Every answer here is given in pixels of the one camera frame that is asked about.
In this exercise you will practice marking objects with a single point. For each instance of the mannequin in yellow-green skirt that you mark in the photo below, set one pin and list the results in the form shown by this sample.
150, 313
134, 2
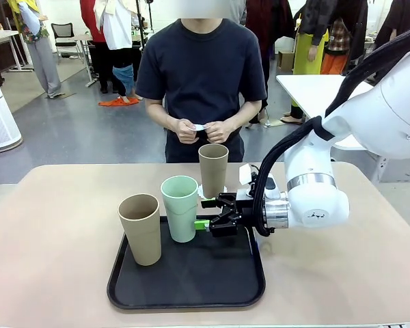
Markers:
307, 54

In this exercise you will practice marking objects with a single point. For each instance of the person's left forearm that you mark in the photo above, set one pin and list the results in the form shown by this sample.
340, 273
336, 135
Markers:
244, 112

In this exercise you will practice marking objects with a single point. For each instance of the mannequin in white shirt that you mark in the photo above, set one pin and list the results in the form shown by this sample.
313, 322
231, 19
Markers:
118, 27

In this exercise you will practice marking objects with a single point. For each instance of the tall brown cup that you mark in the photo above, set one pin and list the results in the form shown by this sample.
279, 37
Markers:
141, 232
213, 171

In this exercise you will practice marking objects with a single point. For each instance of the black plastic tray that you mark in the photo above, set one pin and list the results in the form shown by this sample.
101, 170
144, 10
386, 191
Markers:
191, 280

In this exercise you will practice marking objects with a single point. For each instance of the person's right hand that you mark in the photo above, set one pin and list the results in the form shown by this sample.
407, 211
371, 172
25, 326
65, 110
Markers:
185, 131

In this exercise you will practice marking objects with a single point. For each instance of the white perforated air purifier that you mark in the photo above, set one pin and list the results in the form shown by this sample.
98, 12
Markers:
0, 116

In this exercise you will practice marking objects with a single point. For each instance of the orange cloth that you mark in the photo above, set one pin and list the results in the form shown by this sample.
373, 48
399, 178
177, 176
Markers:
121, 102

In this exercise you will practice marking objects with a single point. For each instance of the tall light green cup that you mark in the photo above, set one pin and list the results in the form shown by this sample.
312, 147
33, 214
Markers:
179, 218

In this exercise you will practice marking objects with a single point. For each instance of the person in red top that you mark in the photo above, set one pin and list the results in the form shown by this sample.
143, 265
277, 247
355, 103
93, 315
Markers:
94, 20

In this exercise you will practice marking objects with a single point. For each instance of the white scalloped paper coaster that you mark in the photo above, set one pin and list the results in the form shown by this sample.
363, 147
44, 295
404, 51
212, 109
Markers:
200, 127
201, 192

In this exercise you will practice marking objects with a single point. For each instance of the person's left hand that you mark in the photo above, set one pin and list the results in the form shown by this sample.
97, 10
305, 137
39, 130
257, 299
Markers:
221, 132

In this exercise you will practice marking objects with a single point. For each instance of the white rectangular table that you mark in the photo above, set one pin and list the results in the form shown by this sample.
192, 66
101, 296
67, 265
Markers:
311, 92

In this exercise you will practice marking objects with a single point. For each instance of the black mesh office chair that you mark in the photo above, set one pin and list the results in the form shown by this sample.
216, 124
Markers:
63, 34

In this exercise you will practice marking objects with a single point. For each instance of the grey background desk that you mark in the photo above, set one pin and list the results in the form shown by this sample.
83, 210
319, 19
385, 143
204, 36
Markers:
0, 36

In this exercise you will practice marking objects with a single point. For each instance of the brown cardboard box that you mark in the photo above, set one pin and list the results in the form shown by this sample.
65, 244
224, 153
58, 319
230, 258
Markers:
286, 61

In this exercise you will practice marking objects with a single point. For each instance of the mannequin in orange skirt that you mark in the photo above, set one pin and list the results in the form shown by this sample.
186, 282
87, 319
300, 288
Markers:
335, 63

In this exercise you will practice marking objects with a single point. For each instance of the background desk with white legs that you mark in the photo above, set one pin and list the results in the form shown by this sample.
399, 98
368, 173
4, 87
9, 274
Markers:
89, 61

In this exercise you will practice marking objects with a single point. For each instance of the person in navy t-shirt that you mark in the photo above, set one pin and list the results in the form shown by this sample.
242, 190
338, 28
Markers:
198, 68

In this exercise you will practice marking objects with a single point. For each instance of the black tripod stand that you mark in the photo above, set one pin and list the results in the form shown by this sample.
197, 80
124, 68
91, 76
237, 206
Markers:
144, 27

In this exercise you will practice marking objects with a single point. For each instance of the mannequin in black robe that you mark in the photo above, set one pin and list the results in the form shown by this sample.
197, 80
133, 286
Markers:
403, 17

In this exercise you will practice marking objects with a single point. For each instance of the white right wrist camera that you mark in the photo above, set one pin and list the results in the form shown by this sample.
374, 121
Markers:
246, 172

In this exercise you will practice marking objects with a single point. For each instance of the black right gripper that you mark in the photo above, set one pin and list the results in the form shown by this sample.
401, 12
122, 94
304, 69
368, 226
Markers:
247, 215

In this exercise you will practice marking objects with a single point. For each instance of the person's right forearm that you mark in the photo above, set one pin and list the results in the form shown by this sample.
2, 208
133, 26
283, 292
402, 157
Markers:
160, 111

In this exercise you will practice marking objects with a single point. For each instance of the mannequin in dark red garment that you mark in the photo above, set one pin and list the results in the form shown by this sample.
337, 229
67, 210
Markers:
270, 20

